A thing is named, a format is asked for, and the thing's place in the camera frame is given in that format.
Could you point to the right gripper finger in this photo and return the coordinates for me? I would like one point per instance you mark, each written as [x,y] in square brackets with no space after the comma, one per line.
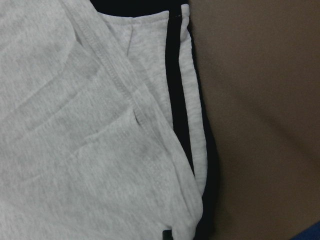
[167,234]

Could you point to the grey t-shirt with cartoon print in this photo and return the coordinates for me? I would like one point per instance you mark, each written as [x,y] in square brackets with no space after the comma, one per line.
[103,130]

